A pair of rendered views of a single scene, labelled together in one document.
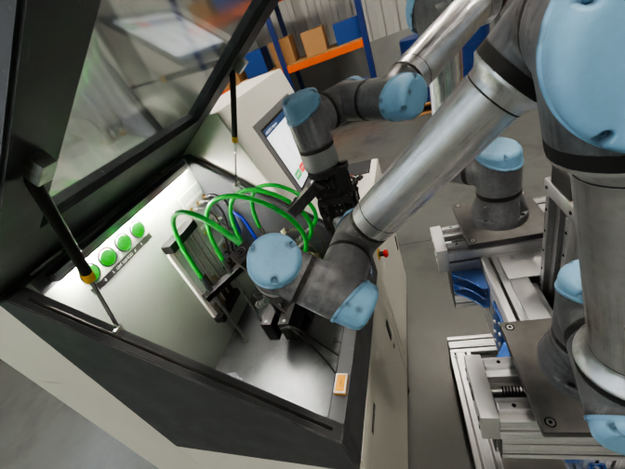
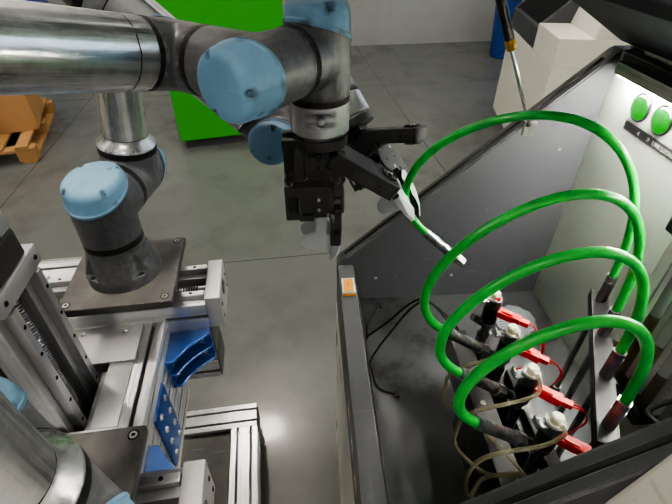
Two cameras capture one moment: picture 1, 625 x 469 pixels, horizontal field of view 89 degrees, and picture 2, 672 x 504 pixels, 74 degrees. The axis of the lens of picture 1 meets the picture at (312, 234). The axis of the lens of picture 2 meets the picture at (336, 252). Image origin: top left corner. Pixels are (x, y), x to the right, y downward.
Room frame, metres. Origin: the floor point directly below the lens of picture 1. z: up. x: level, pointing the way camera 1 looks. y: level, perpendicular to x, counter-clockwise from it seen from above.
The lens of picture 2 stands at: (1.14, -0.33, 1.67)
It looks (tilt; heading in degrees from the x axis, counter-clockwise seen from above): 38 degrees down; 151
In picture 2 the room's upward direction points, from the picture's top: straight up
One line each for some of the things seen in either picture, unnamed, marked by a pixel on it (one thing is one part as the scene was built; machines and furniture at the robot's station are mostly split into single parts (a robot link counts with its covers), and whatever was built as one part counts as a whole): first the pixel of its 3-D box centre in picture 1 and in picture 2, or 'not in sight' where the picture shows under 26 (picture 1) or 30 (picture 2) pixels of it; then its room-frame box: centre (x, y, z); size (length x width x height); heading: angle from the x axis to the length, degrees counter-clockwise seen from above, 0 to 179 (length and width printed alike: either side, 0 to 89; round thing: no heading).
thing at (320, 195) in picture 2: (334, 190); (315, 173); (0.64, -0.08, 1.37); 0.09 x 0.08 x 0.12; 64
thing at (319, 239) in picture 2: not in sight; (320, 241); (0.66, -0.09, 1.27); 0.06 x 0.03 x 0.09; 64
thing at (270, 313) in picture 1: (296, 299); (491, 425); (0.89, 0.15, 0.91); 0.34 x 0.10 x 0.15; 154
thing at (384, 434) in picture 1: (390, 401); (346, 482); (0.67, -0.03, 0.44); 0.65 x 0.02 x 0.68; 154
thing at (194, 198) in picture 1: (213, 224); not in sight; (1.11, 0.33, 1.20); 0.13 x 0.03 x 0.31; 154
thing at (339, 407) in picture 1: (358, 331); (357, 388); (0.68, -0.02, 0.87); 0.62 x 0.04 x 0.16; 154
